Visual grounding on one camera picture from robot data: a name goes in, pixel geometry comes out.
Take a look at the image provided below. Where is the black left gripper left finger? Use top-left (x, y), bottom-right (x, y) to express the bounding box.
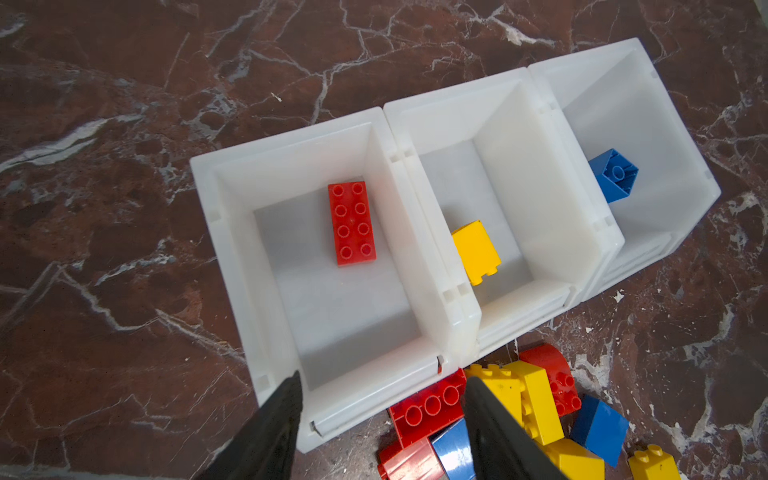
top-left (198, 373), bottom-right (303, 479)

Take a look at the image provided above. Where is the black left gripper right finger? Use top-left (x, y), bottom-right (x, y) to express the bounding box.
top-left (463, 377), bottom-right (567, 480)

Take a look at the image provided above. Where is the yellow tall lego brick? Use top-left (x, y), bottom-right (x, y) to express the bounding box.
top-left (465, 361), bottom-right (564, 446)

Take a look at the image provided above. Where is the red long lego brick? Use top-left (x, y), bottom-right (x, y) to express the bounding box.
top-left (328, 181), bottom-right (377, 266)

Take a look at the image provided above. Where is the blue lego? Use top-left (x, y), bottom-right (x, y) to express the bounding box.
top-left (589, 149), bottom-right (638, 203)

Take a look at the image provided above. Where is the blue lego brick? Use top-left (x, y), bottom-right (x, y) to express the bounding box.
top-left (570, 394), bottom-right (629, 468)

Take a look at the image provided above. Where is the small yellow lego brick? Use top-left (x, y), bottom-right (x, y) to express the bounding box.
top-left (629, 444), bottom-right (681, 480)

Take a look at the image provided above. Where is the white left plastic bin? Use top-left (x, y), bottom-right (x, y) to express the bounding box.
top-left (190, 108), bottom-right (481, 452)

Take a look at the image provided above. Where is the white plastic bin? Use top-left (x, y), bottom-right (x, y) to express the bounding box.
top-left (384, 68), bottom-right (624, 360)
top-left (190, 108), bottom-right (481, 452)
top-left (529, 38), bottom-right (721, 298)

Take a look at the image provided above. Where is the white middle plastic bin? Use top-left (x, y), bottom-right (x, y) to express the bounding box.
top-left (384, 68), bottom-right (624, 360)

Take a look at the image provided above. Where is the white right plastic bin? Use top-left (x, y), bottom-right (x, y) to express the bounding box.
top-left (529, 38), bottom-right (721, 298)

